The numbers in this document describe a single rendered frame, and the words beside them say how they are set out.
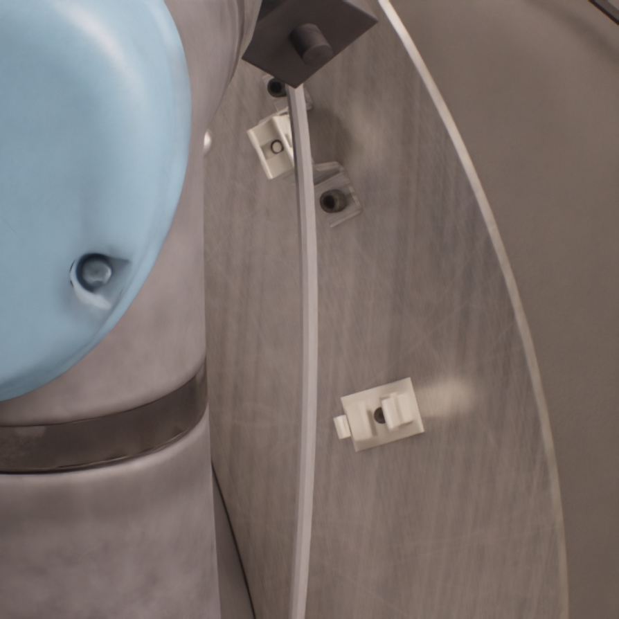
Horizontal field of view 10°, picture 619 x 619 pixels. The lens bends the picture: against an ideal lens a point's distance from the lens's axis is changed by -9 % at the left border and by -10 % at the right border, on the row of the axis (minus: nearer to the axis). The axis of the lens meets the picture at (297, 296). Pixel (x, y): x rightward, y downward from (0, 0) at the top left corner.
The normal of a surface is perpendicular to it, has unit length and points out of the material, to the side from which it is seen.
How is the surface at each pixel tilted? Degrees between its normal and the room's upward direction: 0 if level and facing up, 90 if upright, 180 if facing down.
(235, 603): 74
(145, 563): 92
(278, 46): 124
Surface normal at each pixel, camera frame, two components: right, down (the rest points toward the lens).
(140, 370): 0.75, 0.18
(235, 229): -0.51, 0.12
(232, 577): 0.84, -0.16
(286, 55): 0.39, 0.70
